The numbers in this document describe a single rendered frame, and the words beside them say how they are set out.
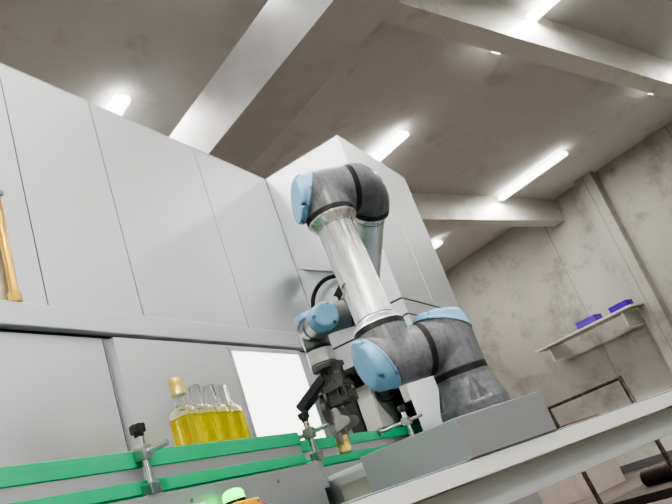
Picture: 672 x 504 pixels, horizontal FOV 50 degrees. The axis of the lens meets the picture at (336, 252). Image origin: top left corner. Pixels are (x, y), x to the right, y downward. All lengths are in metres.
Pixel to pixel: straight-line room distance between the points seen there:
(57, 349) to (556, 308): 10.86
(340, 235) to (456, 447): 0.52
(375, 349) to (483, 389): 0.23
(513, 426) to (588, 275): 10.46
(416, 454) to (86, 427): 0.76
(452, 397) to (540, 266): 10.84
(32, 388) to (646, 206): 10.39
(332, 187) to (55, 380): 0.76
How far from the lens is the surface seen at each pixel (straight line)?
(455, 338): 1.52
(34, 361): 1.73
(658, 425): 2.01
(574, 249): 11.98
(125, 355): 1.88
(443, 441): 1.38
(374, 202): 1.69
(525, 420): 1.50
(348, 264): 1.55
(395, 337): 1.48
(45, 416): 1.70
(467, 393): 1.50
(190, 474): 1.50
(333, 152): 2.95
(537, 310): 12.40
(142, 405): 1.86
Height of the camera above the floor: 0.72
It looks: 20 degrees up
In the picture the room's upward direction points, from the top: 20 degrees counter-clockwise
